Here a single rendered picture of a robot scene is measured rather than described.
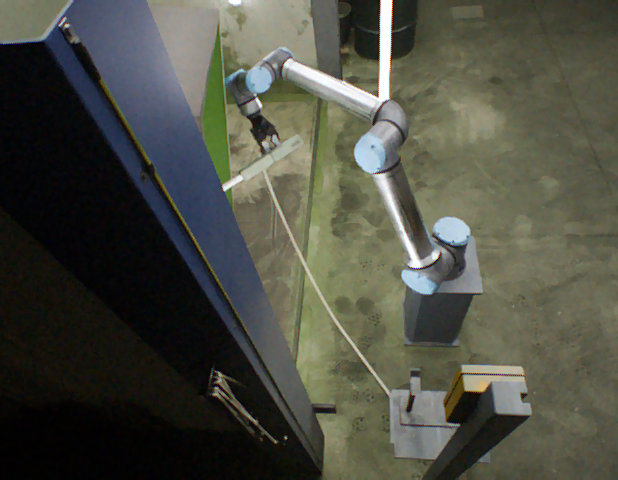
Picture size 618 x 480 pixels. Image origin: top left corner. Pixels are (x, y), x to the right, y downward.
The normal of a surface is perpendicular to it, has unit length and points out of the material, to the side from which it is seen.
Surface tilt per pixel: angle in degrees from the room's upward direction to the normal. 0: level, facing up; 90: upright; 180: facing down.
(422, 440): 0
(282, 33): 90
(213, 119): 90
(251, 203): 0
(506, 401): 0
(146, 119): 90
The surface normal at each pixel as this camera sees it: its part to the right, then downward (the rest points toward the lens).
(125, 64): 0.99, 0.00
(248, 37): -0.07, 0.82
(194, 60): 0.09, -0.58
